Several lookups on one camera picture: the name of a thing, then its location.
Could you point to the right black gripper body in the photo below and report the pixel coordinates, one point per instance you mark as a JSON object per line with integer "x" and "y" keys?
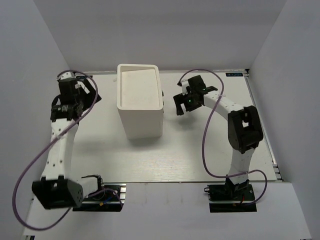
{"x": 190, "y": 102}

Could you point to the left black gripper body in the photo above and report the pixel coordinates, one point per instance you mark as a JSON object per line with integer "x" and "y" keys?
{"x": 83, "y": 97}

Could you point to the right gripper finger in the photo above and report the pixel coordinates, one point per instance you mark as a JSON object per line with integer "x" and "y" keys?
{"x": 179, "y": 98}
{"x": 179, "y": 110}

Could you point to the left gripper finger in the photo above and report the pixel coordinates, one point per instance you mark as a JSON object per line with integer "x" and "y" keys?
{"x": 90, "y": 100}
{"x": 90, "y": 83}

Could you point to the white drawer cabinet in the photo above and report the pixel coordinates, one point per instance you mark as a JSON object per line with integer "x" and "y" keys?
{"x": 140, "y": 101}

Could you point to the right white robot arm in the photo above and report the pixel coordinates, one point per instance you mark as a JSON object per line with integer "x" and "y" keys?
{"x": 244, "y": 129}

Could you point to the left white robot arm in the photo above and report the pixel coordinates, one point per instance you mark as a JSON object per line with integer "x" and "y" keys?
{"x": 56, "y": 188}

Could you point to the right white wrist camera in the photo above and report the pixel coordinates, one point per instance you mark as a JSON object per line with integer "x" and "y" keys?
{"x": 185, "y": 86}

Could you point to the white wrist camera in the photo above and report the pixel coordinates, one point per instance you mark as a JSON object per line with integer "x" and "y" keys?
{"x": 65, "y": 75}
{"x": 185, "y": 86}

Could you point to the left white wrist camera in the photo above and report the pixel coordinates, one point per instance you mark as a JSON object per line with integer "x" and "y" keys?
{"x": 65, "y": 75}

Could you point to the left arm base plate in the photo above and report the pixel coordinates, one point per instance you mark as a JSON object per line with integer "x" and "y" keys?
{"x": 111, "y": 200}

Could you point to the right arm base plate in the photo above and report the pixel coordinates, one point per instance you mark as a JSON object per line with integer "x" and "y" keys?
{"x": 221, "y": 202}

